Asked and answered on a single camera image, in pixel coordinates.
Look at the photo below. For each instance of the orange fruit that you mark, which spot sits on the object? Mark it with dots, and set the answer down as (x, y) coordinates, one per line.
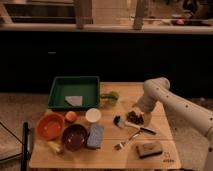
(71, 116)

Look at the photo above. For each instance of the grey cloth in tray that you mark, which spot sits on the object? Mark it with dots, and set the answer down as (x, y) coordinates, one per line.
(74, 100)

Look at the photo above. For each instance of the black chair frame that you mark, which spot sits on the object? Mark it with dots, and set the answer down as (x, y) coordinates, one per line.
(24, 154)

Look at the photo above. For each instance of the orange red bowl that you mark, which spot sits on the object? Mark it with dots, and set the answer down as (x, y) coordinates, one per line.
(50, 126)

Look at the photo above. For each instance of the dark red grape bunch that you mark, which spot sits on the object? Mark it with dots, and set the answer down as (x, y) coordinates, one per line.
(134, 118)

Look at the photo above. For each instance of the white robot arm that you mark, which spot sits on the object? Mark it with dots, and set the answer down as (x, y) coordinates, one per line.
(158, 89)

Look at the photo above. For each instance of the silver fork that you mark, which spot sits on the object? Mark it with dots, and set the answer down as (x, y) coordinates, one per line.
(122, 144)

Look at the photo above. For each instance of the green plastic tray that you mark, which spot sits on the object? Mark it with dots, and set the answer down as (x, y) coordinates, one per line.
(87, 87)

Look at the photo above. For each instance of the black dish brush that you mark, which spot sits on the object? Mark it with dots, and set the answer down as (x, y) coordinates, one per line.
(118, 121)

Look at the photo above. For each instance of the dark maroon bowl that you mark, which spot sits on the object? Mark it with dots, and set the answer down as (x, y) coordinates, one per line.
(74, 137)

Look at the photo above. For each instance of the white cup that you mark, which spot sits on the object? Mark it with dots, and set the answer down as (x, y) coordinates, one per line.
(93, 115)

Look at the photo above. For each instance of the green leafy vegetable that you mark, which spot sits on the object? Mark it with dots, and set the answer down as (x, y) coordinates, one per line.
(111, 98)

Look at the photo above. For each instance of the brown wooden block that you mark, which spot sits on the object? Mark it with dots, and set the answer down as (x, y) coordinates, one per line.
(145, 150)

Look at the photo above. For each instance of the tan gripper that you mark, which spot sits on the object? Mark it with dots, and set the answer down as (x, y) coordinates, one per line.
(147, 118)

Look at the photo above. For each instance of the blue sponge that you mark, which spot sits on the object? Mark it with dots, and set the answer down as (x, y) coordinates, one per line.
(95, 136)

